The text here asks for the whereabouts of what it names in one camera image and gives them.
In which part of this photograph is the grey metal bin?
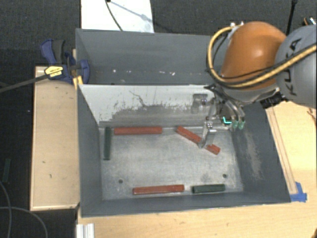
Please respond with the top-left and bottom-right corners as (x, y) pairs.
(75, 28), (292, 218)

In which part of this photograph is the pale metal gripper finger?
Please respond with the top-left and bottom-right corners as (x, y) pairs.
(198, 122), (214, 149)
(207, 129), (217, 146)

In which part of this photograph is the dark green flat block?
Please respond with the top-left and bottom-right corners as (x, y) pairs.
(191, 183), (226, 194)
(103, 126), (112, 161)

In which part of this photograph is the red-brown flat block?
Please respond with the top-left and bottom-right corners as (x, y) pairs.
(175, 125), (221, 156)
(113, 125), (163, 136)
(132, 184), (185, 196)

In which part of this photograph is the pale wood board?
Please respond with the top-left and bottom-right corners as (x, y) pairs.
(29, 65), (81, 212)

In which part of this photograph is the black cylinder on white bracket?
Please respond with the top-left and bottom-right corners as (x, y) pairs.
(259, 90), (288, 109)

